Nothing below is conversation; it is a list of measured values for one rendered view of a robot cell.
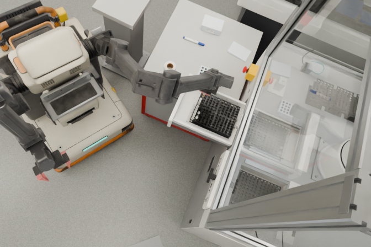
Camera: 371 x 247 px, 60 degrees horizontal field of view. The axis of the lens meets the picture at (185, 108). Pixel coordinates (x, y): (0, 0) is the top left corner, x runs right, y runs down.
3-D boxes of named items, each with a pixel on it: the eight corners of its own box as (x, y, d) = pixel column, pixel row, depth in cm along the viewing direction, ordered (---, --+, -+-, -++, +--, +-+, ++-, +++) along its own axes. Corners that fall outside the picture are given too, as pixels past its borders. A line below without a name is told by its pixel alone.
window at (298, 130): (216, 210, 140) (353, 175, 51) (268, 56, 173) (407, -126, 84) (217, 211, 140) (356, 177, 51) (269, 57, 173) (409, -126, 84)
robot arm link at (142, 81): (141, 69, 96) (133, 100, 99) (180, 76, 103) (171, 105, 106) (107, 36, 132) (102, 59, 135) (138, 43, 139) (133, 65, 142)
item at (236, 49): (226, 52, 197) (227, 50, 196) (233, 42, 201) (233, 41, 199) (244, 62, 197) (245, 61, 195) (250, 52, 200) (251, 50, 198)
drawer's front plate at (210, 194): (201, 208, 156) (206, 206, 146) (221, 154, 167) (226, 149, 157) (205, 209, 156) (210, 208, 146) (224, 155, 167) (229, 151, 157)
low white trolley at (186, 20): (139, 117, 254) (140, 74, 184) (169, 56, 278) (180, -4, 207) (206, 146, 253) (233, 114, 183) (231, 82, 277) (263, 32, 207)
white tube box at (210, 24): (200, 30, 200) (201, 25, 196) (203, 19, 204) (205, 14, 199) (219, 36, 201) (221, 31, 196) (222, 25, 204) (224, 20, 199)
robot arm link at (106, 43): (102, 38, 133) (99, 50, 135) (111, 45, 126) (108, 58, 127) (122, 42, 139) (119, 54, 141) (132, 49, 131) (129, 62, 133)
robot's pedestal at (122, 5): (101, 66, 265) (89, 6, 195) (119, 39, 277) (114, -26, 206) (133, 82, 264) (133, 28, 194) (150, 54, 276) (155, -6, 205)
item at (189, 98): (171, 124, 168) (172, 120, 162) (189, 84, 178) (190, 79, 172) (241, 154, 167) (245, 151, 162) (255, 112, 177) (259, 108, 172)
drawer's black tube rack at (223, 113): (188, 123, 169) (190, 119, 163) (200, 95, 176) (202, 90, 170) (227, 139, 169) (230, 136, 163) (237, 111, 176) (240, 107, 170)
